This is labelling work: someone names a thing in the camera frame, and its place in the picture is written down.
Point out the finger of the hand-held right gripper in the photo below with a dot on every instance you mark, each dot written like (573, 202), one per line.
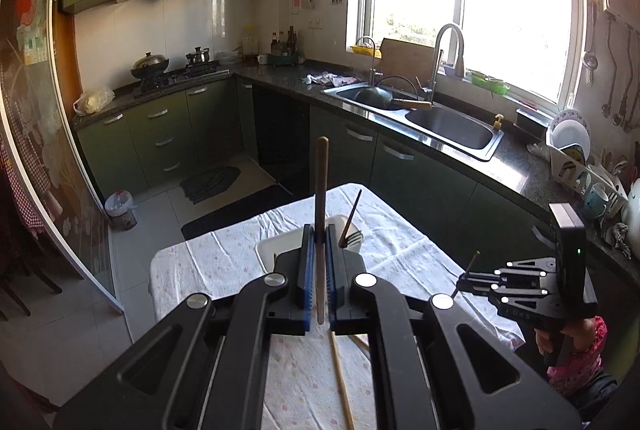
(520, 292)
(525, 269)

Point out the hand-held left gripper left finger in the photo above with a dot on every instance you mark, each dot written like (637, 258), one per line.
(309, 290)

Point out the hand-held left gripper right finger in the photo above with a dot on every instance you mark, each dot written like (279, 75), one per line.
(331, 290)

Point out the dark brown chopstick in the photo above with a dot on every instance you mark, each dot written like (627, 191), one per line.
(474, 260)

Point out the white plastic utensil holder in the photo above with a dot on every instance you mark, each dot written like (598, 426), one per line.
(264, 252)

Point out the light wooden chopstick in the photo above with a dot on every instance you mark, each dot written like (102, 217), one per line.
(360, 342)
(341, 380)
(321, 190)

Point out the person's right forearm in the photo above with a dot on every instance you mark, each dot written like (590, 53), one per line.
(580, 365)

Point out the person's right hand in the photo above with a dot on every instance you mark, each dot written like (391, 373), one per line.
(544, 342)

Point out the teal mug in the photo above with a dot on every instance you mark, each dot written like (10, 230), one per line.
(595, 202)

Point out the white dish rack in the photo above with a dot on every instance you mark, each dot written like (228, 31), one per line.
(575, 172)

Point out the white teapot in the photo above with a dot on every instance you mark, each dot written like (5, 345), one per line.
(634, 205)

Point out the dark granite countertop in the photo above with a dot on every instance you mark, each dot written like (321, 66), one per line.
(525, 170)

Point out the white floral tablecloth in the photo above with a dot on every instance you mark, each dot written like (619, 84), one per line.
(210, 260)

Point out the black floor mat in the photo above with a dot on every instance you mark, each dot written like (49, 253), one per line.
(235, 215)

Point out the white patterned plate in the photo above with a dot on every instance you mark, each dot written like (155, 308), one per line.
(570, 132)

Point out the black box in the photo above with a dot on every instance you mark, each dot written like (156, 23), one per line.
(532, 122)

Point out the grey patterned floor mat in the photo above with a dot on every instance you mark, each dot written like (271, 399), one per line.
(212, 182)

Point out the yellow soap dispenser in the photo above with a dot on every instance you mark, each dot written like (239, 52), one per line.
(497, 122)

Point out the stainless steel sink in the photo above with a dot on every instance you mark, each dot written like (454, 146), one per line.
(450, 130)

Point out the hanging metal ladle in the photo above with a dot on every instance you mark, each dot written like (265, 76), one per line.
(607, 80)
(590, 60)

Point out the green plastic bowl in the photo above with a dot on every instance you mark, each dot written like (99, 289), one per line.
(490, 82)

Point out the small trash bin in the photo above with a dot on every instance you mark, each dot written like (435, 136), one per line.
(120, 212)

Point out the blue plastic bowl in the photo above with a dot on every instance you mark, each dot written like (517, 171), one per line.
(454, 70)

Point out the crumpled dish rag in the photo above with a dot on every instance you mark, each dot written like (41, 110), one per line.
(325, 78)

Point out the green base cabinets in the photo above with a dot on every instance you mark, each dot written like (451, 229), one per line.
(165, 130)

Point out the tall steel faucet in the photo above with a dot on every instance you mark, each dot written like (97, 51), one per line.
(440, 55)

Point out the green condiment tray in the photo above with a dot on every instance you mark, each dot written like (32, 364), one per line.
(285, 59)

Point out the small steel faucet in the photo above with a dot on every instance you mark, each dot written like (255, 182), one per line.
(372, 60)

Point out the yellow plastic basket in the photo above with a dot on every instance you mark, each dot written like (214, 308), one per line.
(365, 50)

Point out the wooden cutting board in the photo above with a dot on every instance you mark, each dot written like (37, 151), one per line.
(405, 57)

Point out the clear food container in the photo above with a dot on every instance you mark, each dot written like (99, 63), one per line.
(228, 58)

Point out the dark sauce bottle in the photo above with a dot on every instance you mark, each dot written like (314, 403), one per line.
(291, 41)
(275, 44)

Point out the black gas stove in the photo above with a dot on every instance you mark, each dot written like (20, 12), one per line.
(185, 74)

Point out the yellow oil bottle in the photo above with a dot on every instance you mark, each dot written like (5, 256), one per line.
(249, 41)

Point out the dark metal kettle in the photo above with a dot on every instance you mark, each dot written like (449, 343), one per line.
(198, 56)

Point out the black wok with lid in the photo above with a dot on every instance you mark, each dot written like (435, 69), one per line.
(149, 66)

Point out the dark wooden chair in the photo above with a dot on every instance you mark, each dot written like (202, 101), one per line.
(25, 275)

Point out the clear plastic bag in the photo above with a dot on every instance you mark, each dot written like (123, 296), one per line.
(94, 101)

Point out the red checkered apron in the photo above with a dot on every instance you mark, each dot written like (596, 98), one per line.
(17, 190)

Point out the sliding glass door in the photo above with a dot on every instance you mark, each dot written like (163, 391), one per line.
(45, 110)

